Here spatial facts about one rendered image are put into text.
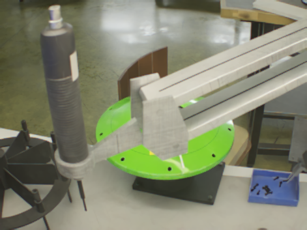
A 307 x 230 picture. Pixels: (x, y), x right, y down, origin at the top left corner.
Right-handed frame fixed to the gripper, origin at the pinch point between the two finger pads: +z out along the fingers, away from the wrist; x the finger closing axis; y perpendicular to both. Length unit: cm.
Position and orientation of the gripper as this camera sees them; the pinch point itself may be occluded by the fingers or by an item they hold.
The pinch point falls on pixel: (287, 180)
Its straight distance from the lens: 96.5
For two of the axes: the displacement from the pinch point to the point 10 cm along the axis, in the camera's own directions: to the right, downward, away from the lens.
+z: -4.5, 7.1, 5.4
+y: 8.9, 4.1, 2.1
